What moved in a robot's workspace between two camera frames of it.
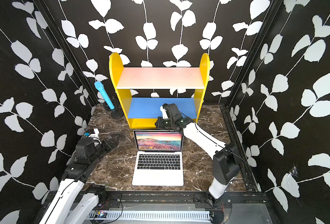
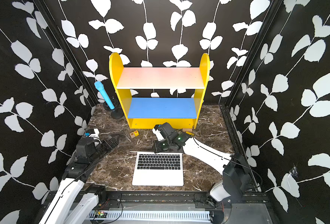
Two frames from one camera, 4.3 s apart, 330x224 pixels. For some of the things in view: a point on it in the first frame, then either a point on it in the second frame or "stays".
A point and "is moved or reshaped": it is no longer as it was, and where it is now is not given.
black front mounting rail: x=182 y=199 stays
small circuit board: x=99 y=214 stays
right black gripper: x=160 y=120 → x=157 y=150
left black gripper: x=114 y=143 stays
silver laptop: x=158 y=158 is moved or reshaped
